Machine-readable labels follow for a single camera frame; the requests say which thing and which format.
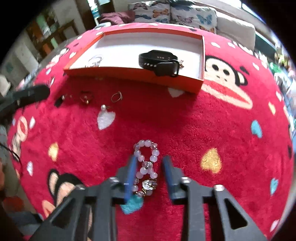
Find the pink bead bracelet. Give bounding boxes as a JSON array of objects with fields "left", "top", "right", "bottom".
[{"left": 131, "top": 139, "right": 161, "bottom": 198}]

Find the silver ring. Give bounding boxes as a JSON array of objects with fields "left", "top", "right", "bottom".
[{"left": 110, "top": 91, "right": 123, "bottom": 103}]

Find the dark wooden desk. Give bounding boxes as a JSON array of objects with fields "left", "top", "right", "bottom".
[{"left": 25, "top": 20, "right": 79, "bottom": 58}]

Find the pearl earring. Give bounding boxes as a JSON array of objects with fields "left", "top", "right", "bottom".
[{"left": 101, "top": 104, "right": 110, "bottom": 111}]

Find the red monkey print blanket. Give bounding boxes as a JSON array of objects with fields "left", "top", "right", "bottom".
[{"left": 8, "top": 23, "right": 293, "bottom": 238}]

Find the orange white shallow box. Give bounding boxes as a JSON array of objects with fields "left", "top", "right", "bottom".
[{"left": 64, "top": 25, "right": 205, "bottom": 94}]

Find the maroon crumpled cloth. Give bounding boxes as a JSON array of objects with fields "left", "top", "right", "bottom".
[{"left": 98, "top": 10, "right": 135, "bottom": 25}]

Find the black smart band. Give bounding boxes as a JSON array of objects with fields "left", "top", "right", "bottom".
[{"left": 138, "top": 50, "right": 180, "bottom": 77}]

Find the left butterfly pillow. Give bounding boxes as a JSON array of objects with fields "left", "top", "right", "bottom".
[{"left": 128, "top": 1, "right": 171, "bottom": 24}]

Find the butterfly pillow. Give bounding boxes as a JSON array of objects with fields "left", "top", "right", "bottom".
[
  {"left": 128, "top": 1, "right": 171, "bottom": 24},
  {"left": 171, "top": 5, "right": 217, "bottom": 34}
]

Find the small gold ornament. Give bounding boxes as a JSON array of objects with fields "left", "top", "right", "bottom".
[{"left": 179, "top": 60, "right": 184, "bottom": 69}]

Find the beige plain pillow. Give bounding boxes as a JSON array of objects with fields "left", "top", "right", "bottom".
[{"left": 216, "top": 15, "right": 256, "bottom": 51}]

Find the right butterfly pillow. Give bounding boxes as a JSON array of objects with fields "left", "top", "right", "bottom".
[{"left": 171, "top": 5, "right": 217, "bottom": 34}]

